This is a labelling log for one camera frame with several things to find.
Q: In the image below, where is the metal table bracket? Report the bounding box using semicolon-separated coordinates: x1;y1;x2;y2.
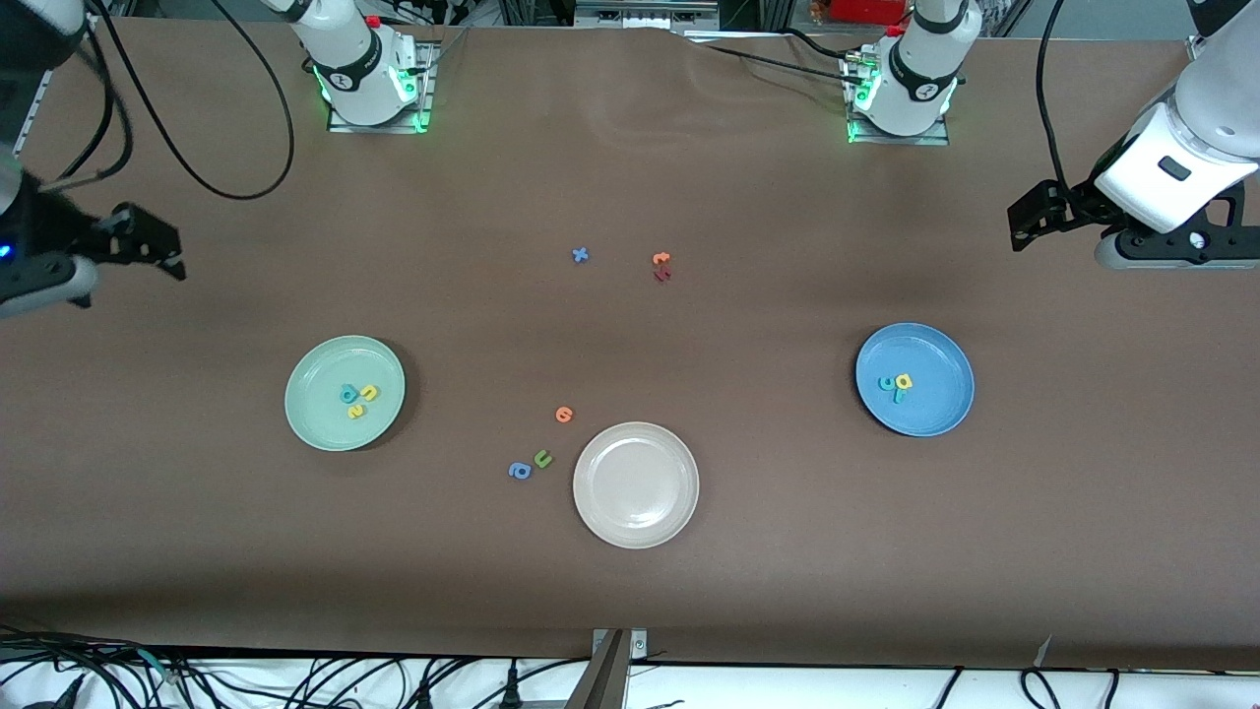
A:
566;628;649;709

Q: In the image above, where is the black cable tangle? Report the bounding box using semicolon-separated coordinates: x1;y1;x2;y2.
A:
0;623;203;709

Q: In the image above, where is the red box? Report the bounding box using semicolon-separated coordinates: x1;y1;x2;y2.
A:
827;0;913;27

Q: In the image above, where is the green plate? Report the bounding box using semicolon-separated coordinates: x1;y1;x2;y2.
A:
284;335;407;453

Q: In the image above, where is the black table cable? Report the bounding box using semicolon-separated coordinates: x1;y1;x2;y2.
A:
776;28;867;62
689;39;859;80

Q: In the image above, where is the black looped floor cable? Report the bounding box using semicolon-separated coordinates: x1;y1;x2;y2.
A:
202;655;493;709

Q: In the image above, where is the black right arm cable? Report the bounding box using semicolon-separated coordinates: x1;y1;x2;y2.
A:
54;0;296;202

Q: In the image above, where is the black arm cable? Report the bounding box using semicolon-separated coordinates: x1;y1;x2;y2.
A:
1035;0;1074;192
54;0;296;202

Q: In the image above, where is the beige plate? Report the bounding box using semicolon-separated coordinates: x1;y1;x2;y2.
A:
572;421;701;549

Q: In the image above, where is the blue plate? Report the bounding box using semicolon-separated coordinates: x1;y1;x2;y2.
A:
854;322;976;438

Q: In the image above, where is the black curled floor cable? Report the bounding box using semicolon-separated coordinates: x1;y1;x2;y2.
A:
1019;668;1123;709

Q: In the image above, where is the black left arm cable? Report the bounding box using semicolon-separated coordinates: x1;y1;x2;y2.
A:
1035;0;1074;192

